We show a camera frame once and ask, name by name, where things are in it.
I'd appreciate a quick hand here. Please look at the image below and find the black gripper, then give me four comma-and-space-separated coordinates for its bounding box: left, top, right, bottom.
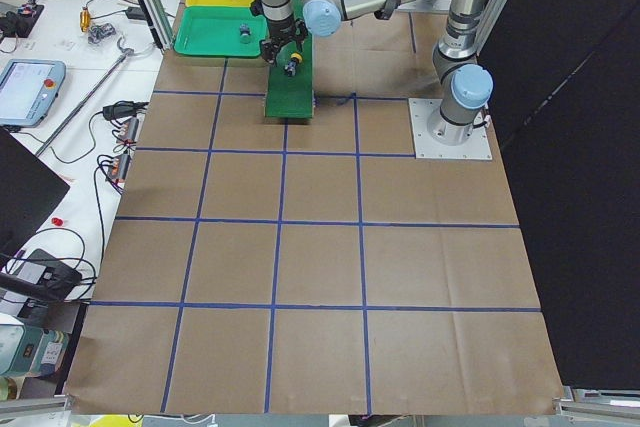
259, 21, 306, 65

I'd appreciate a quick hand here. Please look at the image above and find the yellow push button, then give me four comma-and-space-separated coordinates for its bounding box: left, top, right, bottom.
283, 52, 303, 77

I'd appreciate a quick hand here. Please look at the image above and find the green push button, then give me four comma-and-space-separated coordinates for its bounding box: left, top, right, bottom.
239, 24, 251, 44

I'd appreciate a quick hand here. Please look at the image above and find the green plastic tray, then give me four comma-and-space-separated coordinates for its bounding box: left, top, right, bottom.
174, 6, 267, 58

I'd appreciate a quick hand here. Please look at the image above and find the metal rod with claw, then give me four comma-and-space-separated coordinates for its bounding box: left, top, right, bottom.
34, 37, 156, 158

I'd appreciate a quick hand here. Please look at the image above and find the black power adapter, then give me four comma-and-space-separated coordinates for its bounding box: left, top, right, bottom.
102, 101, 148, 121

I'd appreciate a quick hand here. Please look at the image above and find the teach pendant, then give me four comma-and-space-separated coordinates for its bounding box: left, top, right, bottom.
1, 59, 66, 128

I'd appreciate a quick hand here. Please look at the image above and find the black laptop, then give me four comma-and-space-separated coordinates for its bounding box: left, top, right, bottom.
1, 129, 70, 265

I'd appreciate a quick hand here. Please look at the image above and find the black box device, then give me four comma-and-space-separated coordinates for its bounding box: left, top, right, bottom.
11, 249, 82, 301

